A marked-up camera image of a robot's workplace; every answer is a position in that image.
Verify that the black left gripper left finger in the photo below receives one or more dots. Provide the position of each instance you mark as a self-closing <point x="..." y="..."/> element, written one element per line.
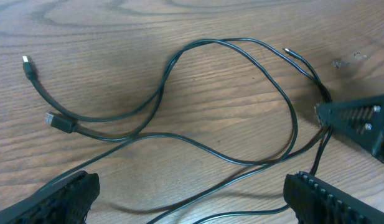
<point x="68" y="202"/>

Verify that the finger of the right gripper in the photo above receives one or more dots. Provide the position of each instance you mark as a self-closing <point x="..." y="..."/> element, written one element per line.
<point x="361" y="120"/>

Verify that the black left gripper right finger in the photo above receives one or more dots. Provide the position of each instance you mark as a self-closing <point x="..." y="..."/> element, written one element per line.
<point x="317" y="202"/>

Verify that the small clear plastic scrap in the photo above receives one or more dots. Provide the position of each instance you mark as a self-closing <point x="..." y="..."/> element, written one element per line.
<point x="353" y="60"/>

